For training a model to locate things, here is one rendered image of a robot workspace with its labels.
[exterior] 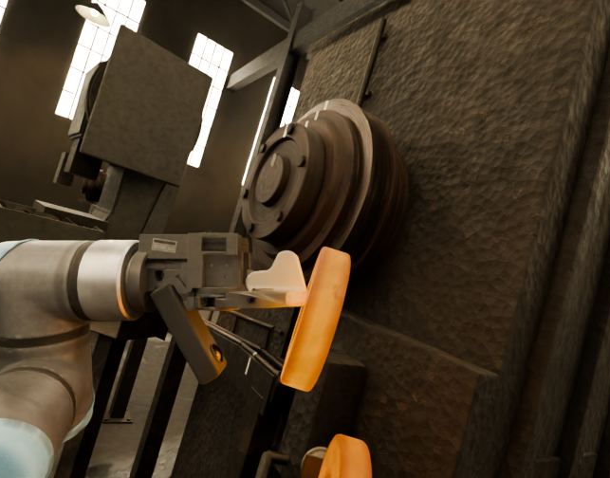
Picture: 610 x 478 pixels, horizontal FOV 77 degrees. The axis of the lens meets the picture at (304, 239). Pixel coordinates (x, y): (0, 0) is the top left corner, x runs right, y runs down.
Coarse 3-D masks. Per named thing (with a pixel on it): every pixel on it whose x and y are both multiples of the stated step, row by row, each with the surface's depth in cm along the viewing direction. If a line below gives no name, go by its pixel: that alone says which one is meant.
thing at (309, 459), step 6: (306, 456) 49; (312, 456) 49; (306, 462) 49; (312, 462) 49; (318, 462) 49; (306, 468) 49; (312, 468) 49; (318, 468) 49; (306, 474) 49; (312, 474) 49; (318, 474) 49
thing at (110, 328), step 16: (144, 320) 113; (160, 320) 119; (112, 336) 106; (128, 336) 108; (144, 336) 114; (160, 336) 124; (96, 352) 115; (112, 352) 115; (96, 368) 114; (112, 368) 116; (96, 384) 113; (112, 384) 118; (96, 400) 114; (96, 416) 115; (80, 432) 113; (96, 432) 117; (64, 448) 114; (80, 448) 112; (64, 464) 113; (80, 464) 114
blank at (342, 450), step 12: (336, 444) 43; (348, 444) 41; (360, 444) 42; (324, 456) 48; (336, 456) 41; (348, 456) 39; (360, 456) 40; (324, 468) 46; (336, 468) 40; (348, 468) 38; (360, 468) 38
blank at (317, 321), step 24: (336, 264) 38; (312, 288) 36; (336, 288) 36; (312, 312) 35; (336, 312) 35; (312, 336) 35; (288, 360) 36; (312, 360) 35; (288, 384) 39; (312, 384) 37
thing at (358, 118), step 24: (360, 120) 80; (360, 144) 78; (384, 144) 80; (360, 168) 76; (384, 168) 77; (360, 192) 74; (384, 192) 77; (360, 216) 73; (336, 240) 76; (360, 240) 77; (312, 264) 81
